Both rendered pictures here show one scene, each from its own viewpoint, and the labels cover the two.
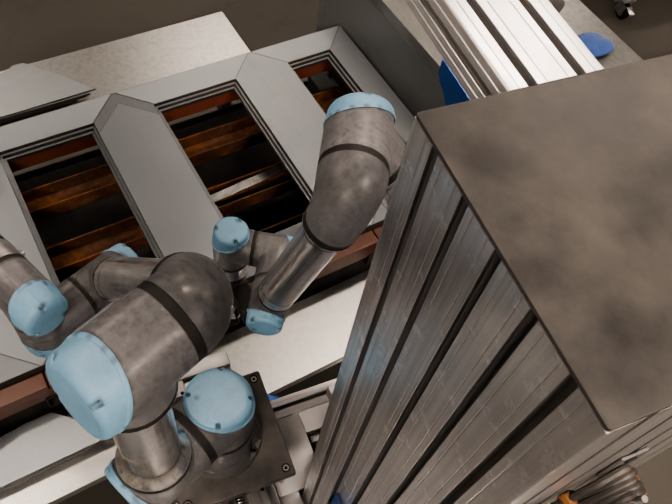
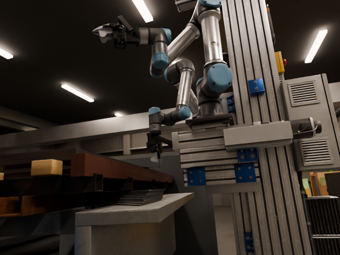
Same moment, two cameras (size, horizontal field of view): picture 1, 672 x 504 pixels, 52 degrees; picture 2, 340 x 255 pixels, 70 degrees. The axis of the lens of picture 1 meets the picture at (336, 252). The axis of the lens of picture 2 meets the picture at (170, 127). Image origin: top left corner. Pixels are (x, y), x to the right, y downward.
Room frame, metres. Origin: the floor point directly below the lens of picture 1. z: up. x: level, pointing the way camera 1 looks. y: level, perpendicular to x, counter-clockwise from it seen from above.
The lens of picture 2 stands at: (-0.35, 1.10, 0.72)
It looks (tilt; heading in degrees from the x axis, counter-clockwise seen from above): 14 degrees up; 318
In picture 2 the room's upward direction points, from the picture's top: 4 degrees counter-clockwise
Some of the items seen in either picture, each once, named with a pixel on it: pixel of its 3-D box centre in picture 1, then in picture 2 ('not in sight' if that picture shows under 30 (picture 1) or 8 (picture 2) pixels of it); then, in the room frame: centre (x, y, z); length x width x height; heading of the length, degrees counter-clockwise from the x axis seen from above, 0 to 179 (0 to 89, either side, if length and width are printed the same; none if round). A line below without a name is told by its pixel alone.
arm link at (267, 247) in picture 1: (277, 258); (168, 119); (0.76, 0.12, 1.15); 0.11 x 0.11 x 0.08; 4
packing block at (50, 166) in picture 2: not in sight; (47, 168); (0.37, 0.91, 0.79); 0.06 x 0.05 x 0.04; 40
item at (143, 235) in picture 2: not in sight; (151, 243); (0.65, 0.37, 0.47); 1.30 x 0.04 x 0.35; 130
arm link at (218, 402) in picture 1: (217, 411); (208, 91); (0.40, 0.14, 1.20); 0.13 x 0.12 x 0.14; 148
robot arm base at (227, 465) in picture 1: (221, 430); (210, 113); (0.41, 0.14, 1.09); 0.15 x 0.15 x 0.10
